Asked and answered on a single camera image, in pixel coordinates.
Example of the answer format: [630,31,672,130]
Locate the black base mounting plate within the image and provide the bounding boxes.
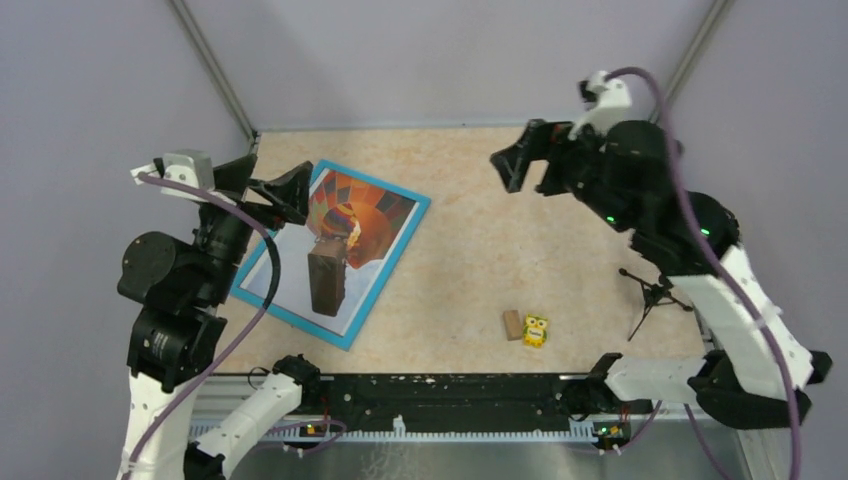
[292,373,654,433]

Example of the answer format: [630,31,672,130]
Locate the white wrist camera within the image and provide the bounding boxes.
[568,70,633,140]
[130,149,236,206]

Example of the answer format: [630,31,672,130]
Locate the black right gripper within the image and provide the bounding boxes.
[489,116,632,234]

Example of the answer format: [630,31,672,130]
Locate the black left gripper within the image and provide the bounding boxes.
[196,151,315,303]

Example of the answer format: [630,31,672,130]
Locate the wooden picture frame blue edges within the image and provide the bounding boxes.
[229,158,433,352]

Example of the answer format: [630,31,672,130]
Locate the black microphone tripod stand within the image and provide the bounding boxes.
[618,268,694,342]

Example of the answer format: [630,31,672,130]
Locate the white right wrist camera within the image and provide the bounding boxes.
[568,70,633,140]

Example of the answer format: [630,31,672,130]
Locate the yellow owl toy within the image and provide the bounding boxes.
[522,314,549,348]

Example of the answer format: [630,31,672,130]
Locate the printed photo sheet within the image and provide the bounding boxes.
[239,166,420,338]

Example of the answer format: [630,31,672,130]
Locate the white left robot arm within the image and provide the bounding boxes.
[117,150,321,479]

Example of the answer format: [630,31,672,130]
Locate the small wooden block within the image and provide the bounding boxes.
[502,310,524,341]

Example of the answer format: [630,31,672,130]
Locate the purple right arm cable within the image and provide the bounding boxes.
[599,66,804,480]

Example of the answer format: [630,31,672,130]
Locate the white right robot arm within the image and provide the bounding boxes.
[490,119,832,430]

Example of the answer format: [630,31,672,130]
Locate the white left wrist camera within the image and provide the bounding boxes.
[130,149,236,206]

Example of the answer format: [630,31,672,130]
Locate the aluminium rail frame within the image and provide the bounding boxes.
[142,370,790,480]

